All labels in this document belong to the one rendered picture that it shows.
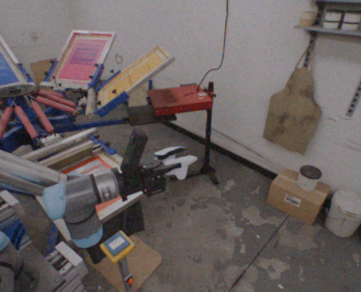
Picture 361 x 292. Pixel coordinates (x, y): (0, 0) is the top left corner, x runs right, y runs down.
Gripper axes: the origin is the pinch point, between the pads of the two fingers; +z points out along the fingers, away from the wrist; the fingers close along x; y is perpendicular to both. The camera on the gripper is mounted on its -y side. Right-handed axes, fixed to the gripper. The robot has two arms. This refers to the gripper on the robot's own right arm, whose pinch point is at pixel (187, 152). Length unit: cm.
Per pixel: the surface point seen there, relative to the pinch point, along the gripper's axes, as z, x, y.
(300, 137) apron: 180, -97, 82
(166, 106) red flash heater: 56, -151, 37
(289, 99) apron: 174, -112, 44
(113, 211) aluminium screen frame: -18, -63, 61
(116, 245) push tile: -22, -43, 65
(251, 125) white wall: 167, -157, 85
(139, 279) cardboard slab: -11, -85, 155
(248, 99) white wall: 164, -160, 53
